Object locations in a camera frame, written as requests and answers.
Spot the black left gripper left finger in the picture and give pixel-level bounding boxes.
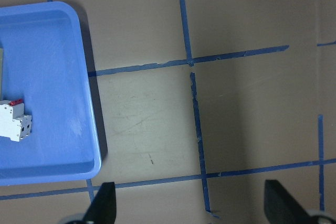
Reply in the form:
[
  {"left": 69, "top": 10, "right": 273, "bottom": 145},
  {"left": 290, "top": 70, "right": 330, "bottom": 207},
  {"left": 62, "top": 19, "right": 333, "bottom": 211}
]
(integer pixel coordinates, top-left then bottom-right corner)
[{"left": 82, "top": 182, "right": 117, "bottom": 224}]

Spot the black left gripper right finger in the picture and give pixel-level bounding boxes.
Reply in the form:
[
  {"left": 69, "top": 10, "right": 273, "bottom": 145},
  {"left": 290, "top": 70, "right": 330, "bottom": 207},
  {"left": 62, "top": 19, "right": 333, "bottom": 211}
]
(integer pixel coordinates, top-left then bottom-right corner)
[{"left": 264, "top": 180, "right": 318, "bottom": 224}]

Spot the white circuit breaker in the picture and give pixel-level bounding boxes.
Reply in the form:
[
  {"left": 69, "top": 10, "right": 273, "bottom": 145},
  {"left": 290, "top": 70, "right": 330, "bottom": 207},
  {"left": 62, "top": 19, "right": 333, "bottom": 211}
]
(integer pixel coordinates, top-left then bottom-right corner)
[{"left": 1, "top": 99, "right": 32, "bottom": 142}]

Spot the blue plastic tray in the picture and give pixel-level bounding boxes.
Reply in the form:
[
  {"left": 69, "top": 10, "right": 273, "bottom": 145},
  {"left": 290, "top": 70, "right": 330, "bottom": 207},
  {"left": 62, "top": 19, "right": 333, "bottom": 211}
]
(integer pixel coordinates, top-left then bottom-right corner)
[{"left": 1, "top": 2, "right": 102, "bottom": 186}]

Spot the green terminal block switch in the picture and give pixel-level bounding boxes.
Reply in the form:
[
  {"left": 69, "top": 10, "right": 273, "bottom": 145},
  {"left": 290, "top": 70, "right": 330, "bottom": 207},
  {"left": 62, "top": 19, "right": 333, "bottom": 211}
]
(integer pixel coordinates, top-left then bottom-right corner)
[{"left": 0, "top": 48, "right": 3, "bottom": 100}]

